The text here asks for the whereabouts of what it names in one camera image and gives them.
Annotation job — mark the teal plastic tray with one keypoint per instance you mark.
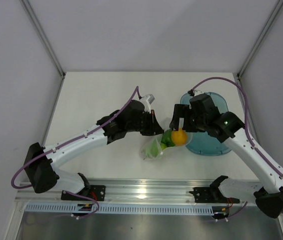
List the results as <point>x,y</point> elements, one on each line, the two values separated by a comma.
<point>203,144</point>

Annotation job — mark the light green gourd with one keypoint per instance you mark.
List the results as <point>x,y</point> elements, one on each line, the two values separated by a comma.
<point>152,149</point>

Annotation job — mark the left aluminium frame post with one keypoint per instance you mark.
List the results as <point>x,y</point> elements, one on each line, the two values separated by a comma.
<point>42,36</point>

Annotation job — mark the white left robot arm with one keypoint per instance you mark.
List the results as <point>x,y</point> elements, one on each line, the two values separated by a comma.
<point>43,164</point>

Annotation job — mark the aluminium frame post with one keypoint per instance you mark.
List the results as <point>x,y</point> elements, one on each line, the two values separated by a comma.
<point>265,30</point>
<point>42,36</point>

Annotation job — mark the clear zip top bag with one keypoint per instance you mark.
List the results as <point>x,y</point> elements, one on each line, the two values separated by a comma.
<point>166,125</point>

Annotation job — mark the light green round squash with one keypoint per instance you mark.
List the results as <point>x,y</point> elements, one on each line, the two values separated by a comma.
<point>163,146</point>

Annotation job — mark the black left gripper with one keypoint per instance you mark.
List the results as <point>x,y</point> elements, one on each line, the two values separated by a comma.
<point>153,128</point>

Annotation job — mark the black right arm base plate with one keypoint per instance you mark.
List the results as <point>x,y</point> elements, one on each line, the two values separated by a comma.
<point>211,195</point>

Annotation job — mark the slotted cable duct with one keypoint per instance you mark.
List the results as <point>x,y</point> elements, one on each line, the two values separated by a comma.
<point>111,208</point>

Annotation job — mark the green bell pepper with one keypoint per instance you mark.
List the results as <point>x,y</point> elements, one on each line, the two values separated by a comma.
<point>167,138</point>

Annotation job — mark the yellow lemon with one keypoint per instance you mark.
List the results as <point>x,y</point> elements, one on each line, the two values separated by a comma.
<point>179,137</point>

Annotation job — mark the aluminium mounting rail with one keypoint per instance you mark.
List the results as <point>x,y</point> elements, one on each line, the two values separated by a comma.
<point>123,190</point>

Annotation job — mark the right aluminium frame post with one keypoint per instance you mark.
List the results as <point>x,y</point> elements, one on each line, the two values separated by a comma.
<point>265,30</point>

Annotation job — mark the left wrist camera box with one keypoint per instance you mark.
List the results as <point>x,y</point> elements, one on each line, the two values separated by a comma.
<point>147,99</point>

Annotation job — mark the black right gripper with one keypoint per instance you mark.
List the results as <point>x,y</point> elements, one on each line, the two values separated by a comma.
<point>183,111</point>

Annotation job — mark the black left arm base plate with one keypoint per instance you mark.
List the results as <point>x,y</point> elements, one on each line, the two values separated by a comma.
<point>95,192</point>

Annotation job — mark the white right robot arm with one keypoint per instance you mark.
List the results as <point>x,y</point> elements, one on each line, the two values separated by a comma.
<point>268,193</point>

